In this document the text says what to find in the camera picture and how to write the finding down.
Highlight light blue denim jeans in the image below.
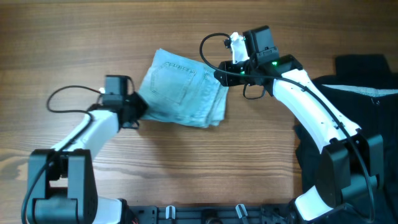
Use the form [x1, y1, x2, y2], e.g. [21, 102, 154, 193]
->
[139, 49, 228, 128]

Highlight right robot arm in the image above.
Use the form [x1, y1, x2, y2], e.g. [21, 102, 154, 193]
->
[214, 26, 384, 223]

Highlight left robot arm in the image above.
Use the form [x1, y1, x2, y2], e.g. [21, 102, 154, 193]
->
[21, 75, 148, 223]

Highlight black clothes pile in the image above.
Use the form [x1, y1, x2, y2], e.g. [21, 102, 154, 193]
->
[294, 54, 397, 223]

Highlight black mounting rail base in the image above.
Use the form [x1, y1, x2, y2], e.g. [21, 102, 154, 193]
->
[124, 203, 296, 224]

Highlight left white rail clip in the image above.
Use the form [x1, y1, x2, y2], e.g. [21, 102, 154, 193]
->
[165, 205, 176, 220]

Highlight white rail clip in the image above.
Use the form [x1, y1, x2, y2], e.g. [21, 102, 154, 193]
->
[165, 205, 176, 220]
[235, 203, 248, 219]

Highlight right white rail clip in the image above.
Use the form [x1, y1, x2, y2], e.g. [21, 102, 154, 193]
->
[235, 203, 248, 219]

